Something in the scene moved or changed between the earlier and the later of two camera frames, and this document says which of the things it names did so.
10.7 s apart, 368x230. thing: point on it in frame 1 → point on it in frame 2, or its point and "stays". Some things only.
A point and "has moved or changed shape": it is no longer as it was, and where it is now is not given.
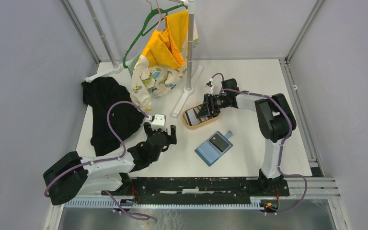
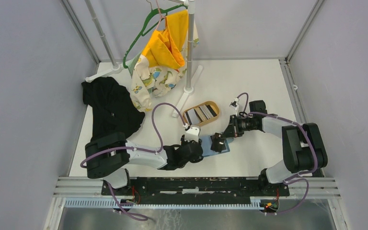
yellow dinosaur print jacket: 164,62 stays
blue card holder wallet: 210,153 has moved or changed shape
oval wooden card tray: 190,121 stays
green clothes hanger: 165,9 stays
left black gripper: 171,139 → 183,142
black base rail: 156,189 stays
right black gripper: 204,111 → 233,129
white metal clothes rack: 116,68 stays
